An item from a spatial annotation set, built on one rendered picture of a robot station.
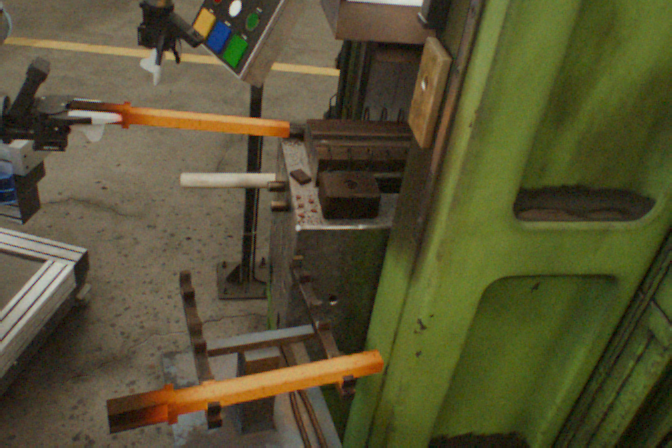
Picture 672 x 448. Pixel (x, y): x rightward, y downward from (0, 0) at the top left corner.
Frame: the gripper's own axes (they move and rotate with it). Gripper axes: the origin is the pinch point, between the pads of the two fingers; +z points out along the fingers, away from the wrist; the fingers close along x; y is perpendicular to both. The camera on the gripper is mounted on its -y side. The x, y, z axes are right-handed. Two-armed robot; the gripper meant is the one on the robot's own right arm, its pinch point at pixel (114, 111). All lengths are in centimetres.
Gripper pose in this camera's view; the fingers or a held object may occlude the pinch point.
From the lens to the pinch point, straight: 129.6
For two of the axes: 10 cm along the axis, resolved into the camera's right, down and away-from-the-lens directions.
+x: 1.7, 5.9, -7.9
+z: 9.7, 0.3, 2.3
